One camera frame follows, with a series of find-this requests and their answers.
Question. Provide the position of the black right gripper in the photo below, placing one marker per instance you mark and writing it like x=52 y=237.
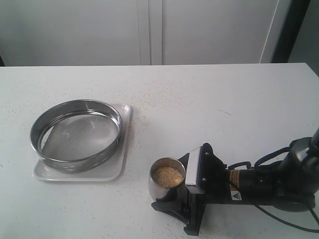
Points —
x=221 y=185

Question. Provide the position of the pile of beige grains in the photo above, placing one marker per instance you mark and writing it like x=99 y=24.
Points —
x=167 y=177

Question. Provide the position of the stainless steel cup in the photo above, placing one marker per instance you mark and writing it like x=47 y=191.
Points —
x=155 y=189

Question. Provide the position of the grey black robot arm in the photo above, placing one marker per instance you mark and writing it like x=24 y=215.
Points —
x=286 y=179

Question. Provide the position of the round stainless steel sieve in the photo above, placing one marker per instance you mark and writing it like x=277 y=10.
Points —
x=77 y=135

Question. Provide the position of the white square plastic tray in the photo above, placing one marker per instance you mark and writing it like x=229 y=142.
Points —
x=108 y=171

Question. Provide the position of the white cabinet with doors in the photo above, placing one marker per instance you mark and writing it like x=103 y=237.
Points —
x=139 y=32

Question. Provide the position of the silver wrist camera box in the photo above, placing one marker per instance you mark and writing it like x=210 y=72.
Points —
x=192 y=177

